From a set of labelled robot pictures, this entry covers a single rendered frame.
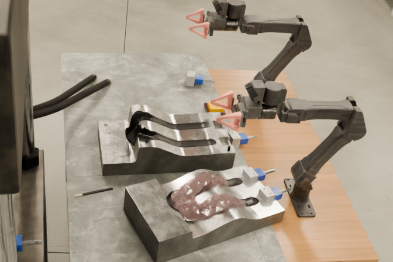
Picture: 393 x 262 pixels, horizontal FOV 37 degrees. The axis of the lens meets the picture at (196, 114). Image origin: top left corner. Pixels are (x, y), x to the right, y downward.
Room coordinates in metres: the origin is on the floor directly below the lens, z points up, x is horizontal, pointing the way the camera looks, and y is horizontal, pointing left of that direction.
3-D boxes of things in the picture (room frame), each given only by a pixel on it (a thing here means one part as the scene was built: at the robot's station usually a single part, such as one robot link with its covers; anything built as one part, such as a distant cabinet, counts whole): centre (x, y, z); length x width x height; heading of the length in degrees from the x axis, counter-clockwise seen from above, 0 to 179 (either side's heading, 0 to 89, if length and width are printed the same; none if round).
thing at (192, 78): (2.30, 0.01, 0.83); 0.13 x 0.05 x 0.05; 96
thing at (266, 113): (1.58, -0.23, 1.21); 0.07 x 0.06 x 0.07; 104
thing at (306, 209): (1.63, -0.43, 0.84); 0.20 x 0.07 x 0.08; 14
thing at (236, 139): (1.90, -0.21, 0.83); 0.13 x 0.05 x 0.05; 117
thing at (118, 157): (1.77, 0.11, 0.87); 0.50 x 0.26 x 0.14; 107
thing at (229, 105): (1.58, -0.09, 1.20); 0.09 x 0.07 x 0.07; 104
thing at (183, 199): (1.47, -0.08, 0.90); 0.26 x 0.18 x 0.08; 124
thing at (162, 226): (1.46, -0.08, 0.85); 0.50 x 0.26 x 0.11; 124
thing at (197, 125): (1.77, 0.09, 0.92); 0.35 x 0.16 x 0.09; 107
